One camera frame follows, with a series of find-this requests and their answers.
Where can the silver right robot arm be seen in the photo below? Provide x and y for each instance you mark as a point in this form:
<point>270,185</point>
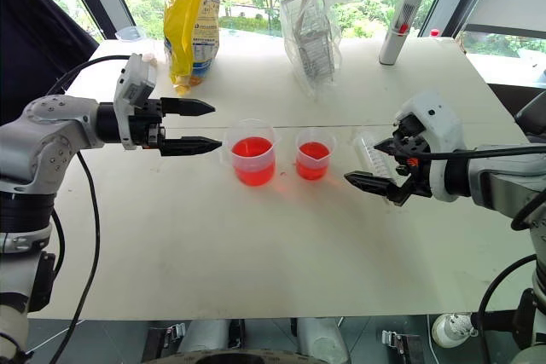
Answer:
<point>503,176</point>

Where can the empty clear plastic cup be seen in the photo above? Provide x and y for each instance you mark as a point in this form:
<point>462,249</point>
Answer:
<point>129,33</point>

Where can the large beaker red liquid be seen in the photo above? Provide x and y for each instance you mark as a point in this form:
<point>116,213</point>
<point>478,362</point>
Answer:
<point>252,159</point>

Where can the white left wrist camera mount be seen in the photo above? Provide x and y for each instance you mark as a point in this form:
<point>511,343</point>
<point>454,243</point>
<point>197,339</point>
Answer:
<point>134,78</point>

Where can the red bottle cap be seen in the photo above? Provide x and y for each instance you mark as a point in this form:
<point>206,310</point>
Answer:
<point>434,32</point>

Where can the clear plastic graduated tube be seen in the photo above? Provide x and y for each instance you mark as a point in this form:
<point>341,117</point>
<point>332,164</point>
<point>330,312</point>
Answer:
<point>374,163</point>

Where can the silver white cylinder bottle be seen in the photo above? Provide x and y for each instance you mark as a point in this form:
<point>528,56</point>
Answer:
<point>401,23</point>

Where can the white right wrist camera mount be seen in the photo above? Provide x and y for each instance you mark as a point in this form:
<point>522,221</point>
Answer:
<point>443,125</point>

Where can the dark cloth curtain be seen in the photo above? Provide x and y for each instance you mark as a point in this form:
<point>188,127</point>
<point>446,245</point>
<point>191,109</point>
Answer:
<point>38,40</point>

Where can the yellow snack bag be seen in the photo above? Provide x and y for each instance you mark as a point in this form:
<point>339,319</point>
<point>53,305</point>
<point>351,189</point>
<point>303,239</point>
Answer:
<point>189,23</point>

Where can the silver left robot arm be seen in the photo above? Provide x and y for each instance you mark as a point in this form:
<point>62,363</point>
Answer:
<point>51,134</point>

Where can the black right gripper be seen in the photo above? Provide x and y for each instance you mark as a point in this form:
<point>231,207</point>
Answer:
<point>418,168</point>

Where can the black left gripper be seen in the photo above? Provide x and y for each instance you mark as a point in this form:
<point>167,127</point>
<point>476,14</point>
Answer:
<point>147,125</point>

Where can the grey card package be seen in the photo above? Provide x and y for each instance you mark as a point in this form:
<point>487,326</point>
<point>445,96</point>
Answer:
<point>313,40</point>

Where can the clear plastic bag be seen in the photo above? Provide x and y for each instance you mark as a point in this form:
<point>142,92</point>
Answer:
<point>337,6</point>

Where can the small beaker red liquid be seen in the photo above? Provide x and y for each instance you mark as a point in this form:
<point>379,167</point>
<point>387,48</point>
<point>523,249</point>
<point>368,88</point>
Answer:
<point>314,159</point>

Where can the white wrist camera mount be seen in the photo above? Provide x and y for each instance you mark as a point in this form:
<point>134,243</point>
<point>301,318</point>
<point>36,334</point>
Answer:
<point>443,125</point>
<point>134,78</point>

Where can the white round bottle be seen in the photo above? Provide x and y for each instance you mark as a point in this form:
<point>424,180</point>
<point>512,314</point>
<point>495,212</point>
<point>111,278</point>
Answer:
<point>452,331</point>

